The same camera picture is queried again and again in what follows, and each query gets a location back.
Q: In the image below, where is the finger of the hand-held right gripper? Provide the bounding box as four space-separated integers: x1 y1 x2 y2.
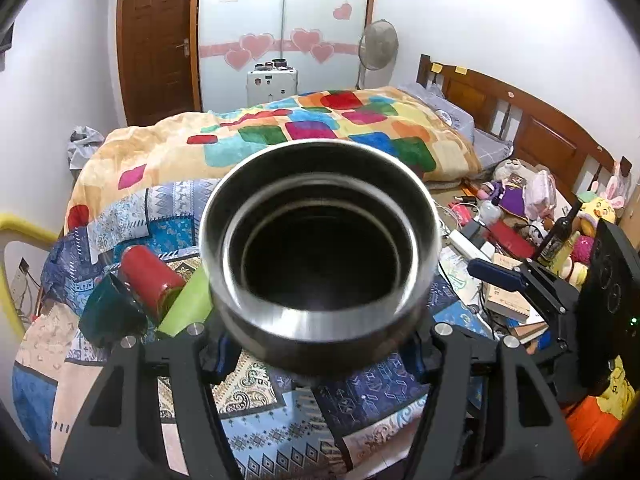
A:
467 256 582 322

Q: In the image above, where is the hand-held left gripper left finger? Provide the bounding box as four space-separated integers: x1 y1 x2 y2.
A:
59 319 243 480

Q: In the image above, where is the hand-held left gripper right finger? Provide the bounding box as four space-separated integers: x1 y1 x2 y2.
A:
399 317 587 480

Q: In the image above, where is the stainless steel cup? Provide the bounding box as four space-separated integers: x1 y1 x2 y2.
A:
199 139 442 380

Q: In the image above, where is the light green cup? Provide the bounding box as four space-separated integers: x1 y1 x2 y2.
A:
156 264 213 338

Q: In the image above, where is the red cup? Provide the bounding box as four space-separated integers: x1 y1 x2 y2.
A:
119 245 187 322

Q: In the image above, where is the dark green cup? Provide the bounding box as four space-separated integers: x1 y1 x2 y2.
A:
78 271 148 348

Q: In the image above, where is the cardboard box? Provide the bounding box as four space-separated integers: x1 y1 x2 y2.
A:
482 254 533 322

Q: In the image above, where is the white power strip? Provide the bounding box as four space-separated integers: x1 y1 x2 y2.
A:
447 230 488 263

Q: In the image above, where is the red flat box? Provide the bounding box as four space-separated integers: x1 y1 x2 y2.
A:
487 220 538 260

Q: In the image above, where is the dark wine bottle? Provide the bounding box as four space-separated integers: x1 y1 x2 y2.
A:
536 200 584 267

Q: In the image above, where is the purple plush toy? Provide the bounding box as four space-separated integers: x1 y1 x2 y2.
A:
480 180 532 220

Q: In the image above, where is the yellow plush duck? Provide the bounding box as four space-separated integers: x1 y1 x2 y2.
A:
575 195 618 236

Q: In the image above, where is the pink plastic bag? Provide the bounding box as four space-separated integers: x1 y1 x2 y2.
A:
522 170 558 221

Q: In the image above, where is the pink bunny plush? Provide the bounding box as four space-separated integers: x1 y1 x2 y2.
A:
590 157 633 211

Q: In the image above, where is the orange cloth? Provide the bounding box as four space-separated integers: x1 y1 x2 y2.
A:
562 397 623 463

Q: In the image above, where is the wooden bed headboard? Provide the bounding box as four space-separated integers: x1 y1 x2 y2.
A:
417 54 622 198

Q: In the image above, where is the grey pillow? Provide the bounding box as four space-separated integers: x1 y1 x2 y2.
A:
400 82 514 171

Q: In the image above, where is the blue patterned quilt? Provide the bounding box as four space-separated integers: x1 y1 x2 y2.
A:
12 177 496 480

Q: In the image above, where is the colourful checked blanket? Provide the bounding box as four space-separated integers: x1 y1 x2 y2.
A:
65 87 483 235

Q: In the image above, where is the grey crumpled cloth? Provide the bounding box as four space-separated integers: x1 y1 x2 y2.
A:
67 125 106 171

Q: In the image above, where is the standing fan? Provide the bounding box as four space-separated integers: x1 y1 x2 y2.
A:
354 20 400 91

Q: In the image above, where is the white appliance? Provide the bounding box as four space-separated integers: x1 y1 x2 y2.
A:
246 67 300 108

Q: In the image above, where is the brown wooden door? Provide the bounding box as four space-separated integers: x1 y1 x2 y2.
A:
116 0 202 128

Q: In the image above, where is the frosted wardrobe with heart stickers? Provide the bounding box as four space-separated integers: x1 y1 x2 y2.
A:
192 0 378 112

